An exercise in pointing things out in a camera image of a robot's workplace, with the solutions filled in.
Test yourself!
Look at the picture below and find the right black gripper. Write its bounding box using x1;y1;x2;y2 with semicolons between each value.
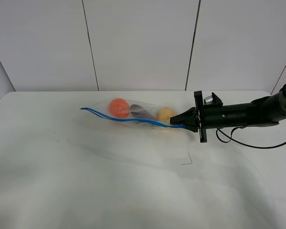
170;91;225;143

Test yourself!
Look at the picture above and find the clear zip bag blue zipper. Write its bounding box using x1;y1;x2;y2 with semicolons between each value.
81;98;184;129

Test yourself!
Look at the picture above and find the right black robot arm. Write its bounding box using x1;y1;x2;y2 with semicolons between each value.
170;84;286;143

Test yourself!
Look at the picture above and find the yellow pear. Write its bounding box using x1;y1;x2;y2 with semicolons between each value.
156;107;176;125

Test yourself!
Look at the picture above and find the dark purple eggplant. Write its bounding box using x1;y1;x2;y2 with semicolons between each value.
130;104;156;120

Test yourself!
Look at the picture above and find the orange fruit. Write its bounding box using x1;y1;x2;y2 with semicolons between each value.
109;98;130;118

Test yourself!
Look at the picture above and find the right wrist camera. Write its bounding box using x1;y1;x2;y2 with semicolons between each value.
204;92;223;106

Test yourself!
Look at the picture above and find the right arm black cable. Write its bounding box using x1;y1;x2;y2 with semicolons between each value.
215;81;286;150

